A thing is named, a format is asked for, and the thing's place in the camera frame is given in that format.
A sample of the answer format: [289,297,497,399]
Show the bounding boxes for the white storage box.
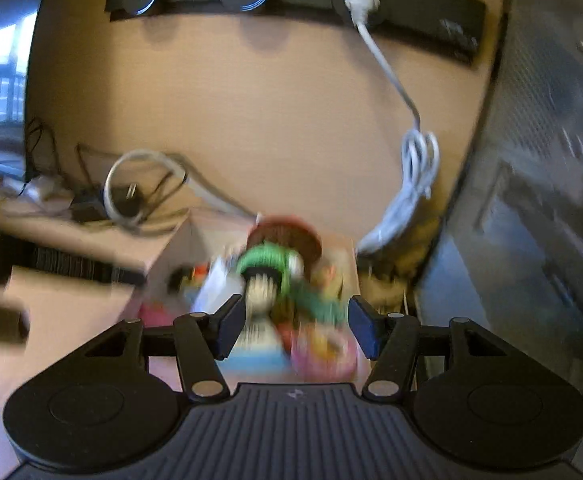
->
[138,210,373,396]

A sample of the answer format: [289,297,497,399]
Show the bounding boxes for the black thin cables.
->
[24,117,194,237]

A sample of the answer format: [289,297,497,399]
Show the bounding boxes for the pink snack packet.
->
[291,330,360,382]

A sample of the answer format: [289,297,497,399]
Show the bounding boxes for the grey cable loop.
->
[104,149,263,232]

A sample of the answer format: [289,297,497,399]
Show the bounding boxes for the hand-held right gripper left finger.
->
[84,295,246,404]

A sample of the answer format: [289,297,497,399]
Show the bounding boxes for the green and brown toy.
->
[235,216,353,327]

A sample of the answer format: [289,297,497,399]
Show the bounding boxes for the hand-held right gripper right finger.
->
[349,296,510,404]

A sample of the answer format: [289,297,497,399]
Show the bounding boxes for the white power cable with plug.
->
[344,0,442,256]

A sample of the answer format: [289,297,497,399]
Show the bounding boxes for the black power adapter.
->
[68,187,111,224]

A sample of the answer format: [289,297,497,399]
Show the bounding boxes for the black keyboard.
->
[11,244,148,287]

